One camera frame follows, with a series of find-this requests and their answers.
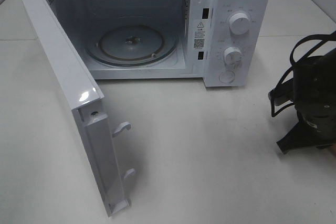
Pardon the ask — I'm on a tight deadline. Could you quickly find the white microwave oven body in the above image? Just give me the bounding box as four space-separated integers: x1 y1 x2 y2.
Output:
47 0 268 87

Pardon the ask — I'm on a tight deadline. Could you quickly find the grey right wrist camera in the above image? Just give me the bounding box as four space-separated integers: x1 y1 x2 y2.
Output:
268 78 293 106

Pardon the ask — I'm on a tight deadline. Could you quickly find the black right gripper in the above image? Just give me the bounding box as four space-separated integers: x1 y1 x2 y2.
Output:
277 108 335 154

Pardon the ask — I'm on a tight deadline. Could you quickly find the white microwave door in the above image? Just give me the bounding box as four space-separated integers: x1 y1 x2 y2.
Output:
22 0 135 216

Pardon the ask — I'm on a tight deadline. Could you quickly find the white warning label sticker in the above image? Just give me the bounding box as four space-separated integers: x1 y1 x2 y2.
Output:
193 19 207 50

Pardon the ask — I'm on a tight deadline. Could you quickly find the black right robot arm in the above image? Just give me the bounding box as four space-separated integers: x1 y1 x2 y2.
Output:
268 33 335 154

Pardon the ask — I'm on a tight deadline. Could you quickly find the upper white power knob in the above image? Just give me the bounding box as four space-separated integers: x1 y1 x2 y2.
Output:
228 11 251 35

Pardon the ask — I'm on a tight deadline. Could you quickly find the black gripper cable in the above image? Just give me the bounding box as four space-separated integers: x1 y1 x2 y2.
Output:
270 31 336 119

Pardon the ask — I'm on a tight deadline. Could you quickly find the round white door button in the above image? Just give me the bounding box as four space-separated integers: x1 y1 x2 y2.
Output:
219 71 235 83

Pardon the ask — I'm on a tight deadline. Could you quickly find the white timer knob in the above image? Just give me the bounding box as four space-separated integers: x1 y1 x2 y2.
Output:
223 46 243 65

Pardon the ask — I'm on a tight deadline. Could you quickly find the glass microwave turntable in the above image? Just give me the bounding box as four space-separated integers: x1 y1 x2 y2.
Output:
86 24 179 67

